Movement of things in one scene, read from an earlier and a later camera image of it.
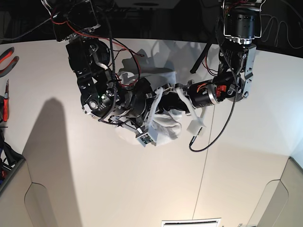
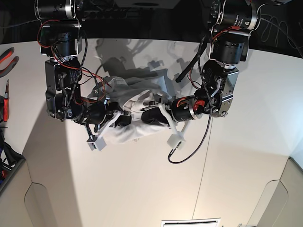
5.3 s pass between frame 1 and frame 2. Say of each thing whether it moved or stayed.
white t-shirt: moved
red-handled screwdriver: stayed
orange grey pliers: stayed
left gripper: moved
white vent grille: stayed
